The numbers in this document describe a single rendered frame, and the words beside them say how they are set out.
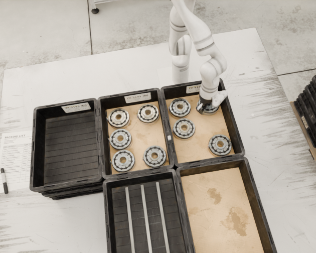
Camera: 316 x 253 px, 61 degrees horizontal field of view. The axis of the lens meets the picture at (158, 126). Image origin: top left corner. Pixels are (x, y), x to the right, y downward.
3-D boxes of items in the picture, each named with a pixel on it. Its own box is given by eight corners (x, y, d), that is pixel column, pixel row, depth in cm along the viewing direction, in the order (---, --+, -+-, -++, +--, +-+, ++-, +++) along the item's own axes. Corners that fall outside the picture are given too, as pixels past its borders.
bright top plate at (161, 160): (141, 148, 121) (141, 148, 121) (163, 143, 122) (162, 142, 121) (146, 169, 117) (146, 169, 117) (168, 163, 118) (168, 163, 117)
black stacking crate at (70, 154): (44, 119, 136) (34, 108, 126) (102, 109, 137) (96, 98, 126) (42, 197, 119) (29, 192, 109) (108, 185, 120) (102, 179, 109)
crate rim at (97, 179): (35, 109, 127) (33, 107, 125) (98, 99, 128) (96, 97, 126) (31, 193, 110) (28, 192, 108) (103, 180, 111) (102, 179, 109)
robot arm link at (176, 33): (167, 8, 108) (190, 5, 108) (167, 43, 135) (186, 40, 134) (170, 28, 106) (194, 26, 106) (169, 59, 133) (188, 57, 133)
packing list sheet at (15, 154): (-2, 134, 146) (-2, 133, 146) (40, 126, 147) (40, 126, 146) (-7, 194, 132) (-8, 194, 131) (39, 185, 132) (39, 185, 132)
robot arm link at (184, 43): (190, 29, 127) (188, 53, 142) (170, 32, 127) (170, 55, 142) (193, 44, 123) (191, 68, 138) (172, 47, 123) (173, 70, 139)
